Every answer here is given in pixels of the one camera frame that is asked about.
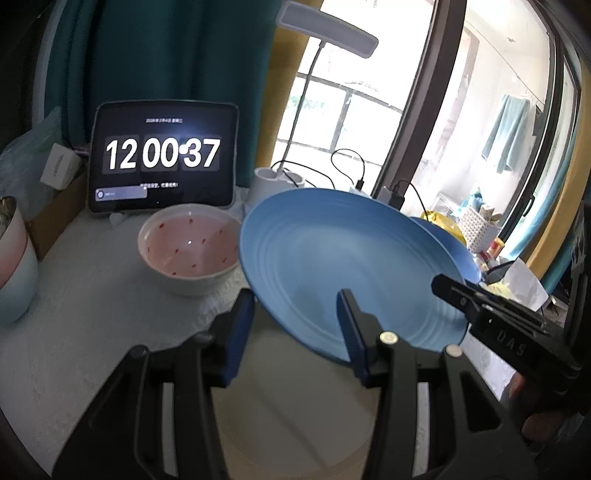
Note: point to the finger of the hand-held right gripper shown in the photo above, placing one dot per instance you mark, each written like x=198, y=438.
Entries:
x=455, y=290

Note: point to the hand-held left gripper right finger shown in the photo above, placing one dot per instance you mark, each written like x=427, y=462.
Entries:
x=351, y=334

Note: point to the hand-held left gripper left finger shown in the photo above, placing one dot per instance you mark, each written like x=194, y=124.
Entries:
x=238, y=334

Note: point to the blue ridged plate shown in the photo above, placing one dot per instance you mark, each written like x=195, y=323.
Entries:
x=457, y=256
x=314, y=258

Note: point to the pink strawberry-print bowl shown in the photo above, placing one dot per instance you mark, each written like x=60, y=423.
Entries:
x=184, y=279

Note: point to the person's right hand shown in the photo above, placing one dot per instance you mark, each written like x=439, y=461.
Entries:
x=540, y=415

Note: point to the white paper sheet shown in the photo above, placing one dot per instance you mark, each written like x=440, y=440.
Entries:
x=526, y=286

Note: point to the white lattice basket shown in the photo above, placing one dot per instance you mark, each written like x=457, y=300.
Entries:
x=478, y=226

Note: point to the yellow printed bag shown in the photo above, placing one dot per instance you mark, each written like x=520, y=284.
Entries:
x=443, y=222

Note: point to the black power adapter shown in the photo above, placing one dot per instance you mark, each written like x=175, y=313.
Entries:
x=393, y=196

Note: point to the white textured tablecloth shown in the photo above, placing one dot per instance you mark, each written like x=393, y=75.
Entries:
x=92, y=323

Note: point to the teal hanging towel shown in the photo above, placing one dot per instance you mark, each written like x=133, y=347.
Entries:
x=505, y=134

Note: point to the cardboard box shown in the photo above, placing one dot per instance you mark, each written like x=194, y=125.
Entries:
x=55, y=217

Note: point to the tablet showing clock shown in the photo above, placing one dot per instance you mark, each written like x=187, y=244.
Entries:
x=161, y=129

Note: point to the pastel steel-lined bowl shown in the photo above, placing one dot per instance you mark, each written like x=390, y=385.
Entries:
x=16, y=277

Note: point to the small white box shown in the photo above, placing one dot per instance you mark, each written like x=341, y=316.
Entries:
x=60, y=166

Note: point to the yellow curtain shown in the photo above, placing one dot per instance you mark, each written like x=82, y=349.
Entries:
x=286, y=92

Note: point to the clear plastic bag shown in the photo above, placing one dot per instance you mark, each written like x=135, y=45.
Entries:
x=27, y=152

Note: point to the white desk lamp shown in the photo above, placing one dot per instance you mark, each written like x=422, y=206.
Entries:
x=332, y=27

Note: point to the teal curtain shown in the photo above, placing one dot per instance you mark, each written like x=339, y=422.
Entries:
x=161, y=50

